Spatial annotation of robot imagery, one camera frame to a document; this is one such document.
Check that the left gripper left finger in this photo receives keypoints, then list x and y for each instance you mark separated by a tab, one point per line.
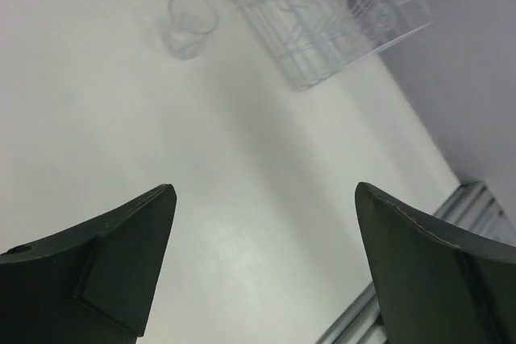
91	283

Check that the clear glass cup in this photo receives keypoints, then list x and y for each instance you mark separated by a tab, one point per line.
188	25

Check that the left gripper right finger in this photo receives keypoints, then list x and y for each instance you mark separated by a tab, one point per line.
435	282

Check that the aluminium mounting rail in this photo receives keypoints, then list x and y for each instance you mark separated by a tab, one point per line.
471	207

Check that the white wire dish rack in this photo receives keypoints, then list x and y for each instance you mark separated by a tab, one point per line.
312	40

